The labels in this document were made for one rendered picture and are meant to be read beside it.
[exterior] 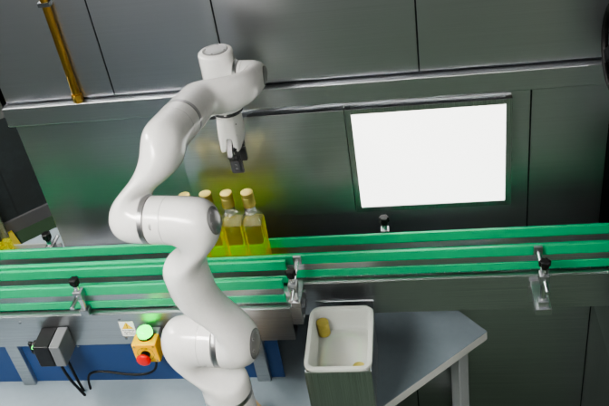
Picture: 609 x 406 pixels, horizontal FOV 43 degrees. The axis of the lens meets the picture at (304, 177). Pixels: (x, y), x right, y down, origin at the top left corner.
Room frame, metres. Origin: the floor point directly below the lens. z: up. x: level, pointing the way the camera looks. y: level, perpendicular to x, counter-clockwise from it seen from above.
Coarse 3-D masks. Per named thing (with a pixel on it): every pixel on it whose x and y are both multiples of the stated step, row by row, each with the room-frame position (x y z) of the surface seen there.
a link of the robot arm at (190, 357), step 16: (176, 320) 1.33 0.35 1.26; (192, 320) 1.32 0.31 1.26; (176, 336) 1.29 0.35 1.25; (192, 336) 1.28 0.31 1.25; (208, 336) 1.27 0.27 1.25; (176, 352) 1.27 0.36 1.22; (192, 352) 1.26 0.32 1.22; (208, 352) 1.24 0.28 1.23; (176, 368) 1.27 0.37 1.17; (192, 368) 1.26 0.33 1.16; (208, 368) 1.29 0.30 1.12; (224, 368) 1.30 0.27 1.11; (240, 368) 1.31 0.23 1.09; (208, 384) 1.26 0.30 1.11; (224, 384) 1.26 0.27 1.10; (240, 384) 1.26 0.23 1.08; (208, 400) 1.25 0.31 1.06; (224, 400) 1.24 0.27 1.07; (240, 400) 1.25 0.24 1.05
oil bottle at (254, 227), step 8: (256, 208) 1.71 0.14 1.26; (248, 216) 1.68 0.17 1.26; (256, 216) 1.68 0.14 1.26; (248, 224) 1.67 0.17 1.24; (256, 224) 1.66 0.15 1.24; (264, 224) 1.69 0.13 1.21; (248, 232) 1.67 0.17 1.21; (256, 232) 1.66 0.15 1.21; (264, 232) 1.68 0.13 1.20; (248, 240) 1.67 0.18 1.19; (256, 240) 1.66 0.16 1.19; (264, 240) 1.66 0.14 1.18; (248, 248) 1.67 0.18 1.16; (256, 248) 1.67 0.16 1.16; (264, 248) 1.66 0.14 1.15
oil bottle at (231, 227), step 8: (224, 216) 1.70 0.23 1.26; (232, 216) 1.69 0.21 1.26; (240, 216) 1.70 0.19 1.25; (224, 224) 1.68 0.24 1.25; (232, 224) 1.68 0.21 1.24; (240, 224) 1.68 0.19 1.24; (224, 232) 1.68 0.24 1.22; (232, 232) 1.68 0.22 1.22; (240, 232) 1.67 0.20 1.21; (232, 240) 1.68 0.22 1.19; (240, 240) 1.67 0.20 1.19; (232, 248) 1.68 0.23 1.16; (240, 248) 1.68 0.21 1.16
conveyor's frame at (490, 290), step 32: (320, 288) 1.60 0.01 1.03; (352, 288) 1.59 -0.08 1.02; (384, 288) 1.57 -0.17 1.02; (416, 288) 1.55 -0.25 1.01; (448, 288) 1.54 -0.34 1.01; (480, 288) 1.52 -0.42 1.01; (512, 288) 1.51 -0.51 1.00; (576, 288) 1.47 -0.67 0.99; (608, 288) 1.46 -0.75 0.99; (0, 320) 1.68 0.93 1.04; (32, 320) 1.67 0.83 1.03; (64, 320) 1.65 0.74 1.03; (96, 320) 1.63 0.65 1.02; (128, 320) 1.61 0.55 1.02; (160, 320) 1.60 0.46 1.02; (256, 320) 1.54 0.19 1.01; (288, 320) 1.53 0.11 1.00; (32, 384) 1.69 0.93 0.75
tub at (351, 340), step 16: (336, 320) 1.53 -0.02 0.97; (352, 320) 1.52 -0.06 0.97; (368, 320) 1.51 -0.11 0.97; (336, 336) 1.50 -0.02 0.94; (352, 336) 1.49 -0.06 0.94; (368, 336) 1.41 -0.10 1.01; (320, 352) 1.45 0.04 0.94; (336, 352) 1.44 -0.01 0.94; (352, 352) 1.43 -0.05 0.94; (368, 352) 1.36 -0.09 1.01; (320, 368) 1.33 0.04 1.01; (336, 368) 1.32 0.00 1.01; (352, 368) 1.32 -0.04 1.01; (368, 368) 1.31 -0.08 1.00
